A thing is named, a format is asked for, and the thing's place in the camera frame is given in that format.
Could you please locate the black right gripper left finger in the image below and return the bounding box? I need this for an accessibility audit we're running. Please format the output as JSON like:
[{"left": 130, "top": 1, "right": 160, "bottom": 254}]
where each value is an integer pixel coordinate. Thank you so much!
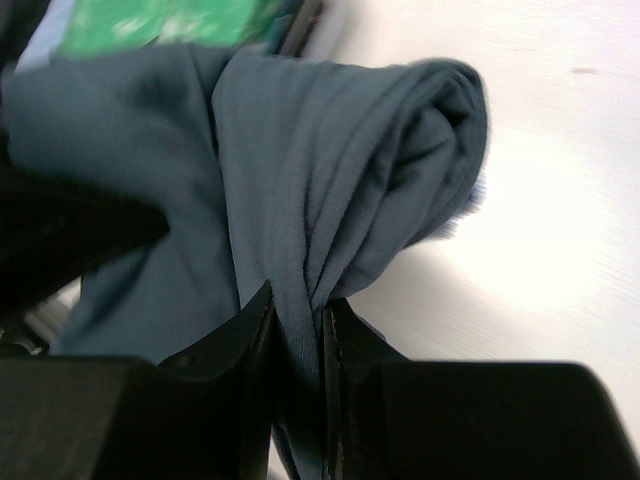
[{"left": 1, "top": 284, "right": 275, "bottom": 479}]

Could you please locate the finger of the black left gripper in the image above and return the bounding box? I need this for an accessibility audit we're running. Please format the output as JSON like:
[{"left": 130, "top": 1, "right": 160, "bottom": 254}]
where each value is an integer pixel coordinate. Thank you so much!
[{"left": 1, "top": 166, "right": 168, "bottom": 320}]

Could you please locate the slate blue garment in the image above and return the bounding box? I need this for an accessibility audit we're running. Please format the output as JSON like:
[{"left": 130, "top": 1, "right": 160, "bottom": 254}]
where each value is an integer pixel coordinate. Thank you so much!
[{"left": 2, "top": 45, "right": 488, "bottom": 479}]

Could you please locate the light blue garment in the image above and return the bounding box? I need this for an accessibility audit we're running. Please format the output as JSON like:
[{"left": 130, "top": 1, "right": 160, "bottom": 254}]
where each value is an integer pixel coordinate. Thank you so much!
[{"left": 15, "top": 0, "right": 75, "bottom": 72}]

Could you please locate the green white tie-dye shirt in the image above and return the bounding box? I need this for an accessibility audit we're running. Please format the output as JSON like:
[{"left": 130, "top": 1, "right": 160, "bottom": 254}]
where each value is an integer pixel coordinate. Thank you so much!
[{"left": 57, "top": 0, "right": 284, "bottom": 58}]

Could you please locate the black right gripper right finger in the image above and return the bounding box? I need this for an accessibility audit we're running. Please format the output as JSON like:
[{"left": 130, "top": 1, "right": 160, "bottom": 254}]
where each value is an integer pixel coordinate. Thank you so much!
[{"left": 323, "top": 300, "right": 639, "bottom": 479}]

